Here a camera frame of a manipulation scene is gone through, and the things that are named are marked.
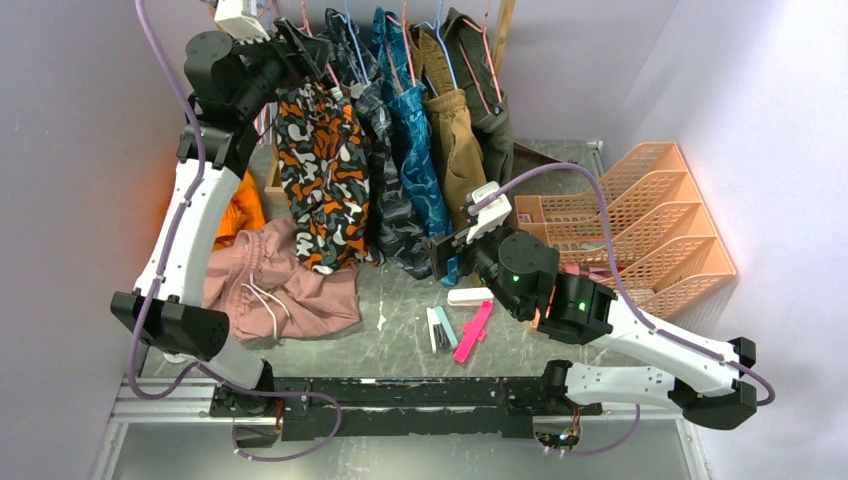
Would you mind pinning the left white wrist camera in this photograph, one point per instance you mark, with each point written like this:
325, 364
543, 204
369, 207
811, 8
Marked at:
236, 19

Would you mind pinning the orange camouflage shorts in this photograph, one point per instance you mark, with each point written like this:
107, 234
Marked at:
324, 174

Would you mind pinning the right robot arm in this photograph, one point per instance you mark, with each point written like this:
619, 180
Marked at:
707, 381

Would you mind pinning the aluminium frame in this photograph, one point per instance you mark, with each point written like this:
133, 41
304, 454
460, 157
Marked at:
176, 439

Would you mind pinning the dark olive green shorts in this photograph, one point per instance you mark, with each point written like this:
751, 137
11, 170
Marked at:
472, 65

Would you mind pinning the wooden clothes rack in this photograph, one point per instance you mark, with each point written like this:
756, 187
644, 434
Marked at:
494, 43

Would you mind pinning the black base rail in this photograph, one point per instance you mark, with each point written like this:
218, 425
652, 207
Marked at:
352, 407

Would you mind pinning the pink drawstring shorts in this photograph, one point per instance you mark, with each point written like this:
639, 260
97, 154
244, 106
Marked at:
266, 292

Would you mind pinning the blue patterned shorts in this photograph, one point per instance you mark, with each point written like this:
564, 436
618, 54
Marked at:
403, 94

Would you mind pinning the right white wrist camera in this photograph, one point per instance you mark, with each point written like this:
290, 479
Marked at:
486, 219

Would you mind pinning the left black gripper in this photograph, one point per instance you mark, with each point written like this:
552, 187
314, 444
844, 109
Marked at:
313, 52

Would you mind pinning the pink wire hanger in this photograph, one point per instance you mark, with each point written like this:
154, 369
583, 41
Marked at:
323, 46

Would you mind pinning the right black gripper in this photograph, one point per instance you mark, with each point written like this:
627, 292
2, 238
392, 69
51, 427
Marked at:
441, 246

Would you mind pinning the pink plastic clip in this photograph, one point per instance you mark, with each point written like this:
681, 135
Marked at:
474, 331

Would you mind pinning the peach plastic file organizer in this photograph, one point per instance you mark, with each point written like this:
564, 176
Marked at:
667, 248

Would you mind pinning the light blue stapler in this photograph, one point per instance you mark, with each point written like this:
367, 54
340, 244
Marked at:
442, 335

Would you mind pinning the white rectangular case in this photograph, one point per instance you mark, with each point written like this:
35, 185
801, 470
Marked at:
468, 297

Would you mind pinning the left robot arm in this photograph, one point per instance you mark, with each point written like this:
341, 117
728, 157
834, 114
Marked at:
232, 80

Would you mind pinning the tan brown shorts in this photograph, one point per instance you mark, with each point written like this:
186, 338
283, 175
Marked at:
455, 151

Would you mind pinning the black grey patterned shorts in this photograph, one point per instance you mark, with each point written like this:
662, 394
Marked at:
393, 227

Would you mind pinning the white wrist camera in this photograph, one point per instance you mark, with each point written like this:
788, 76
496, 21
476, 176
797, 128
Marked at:
486, 219
236, 19

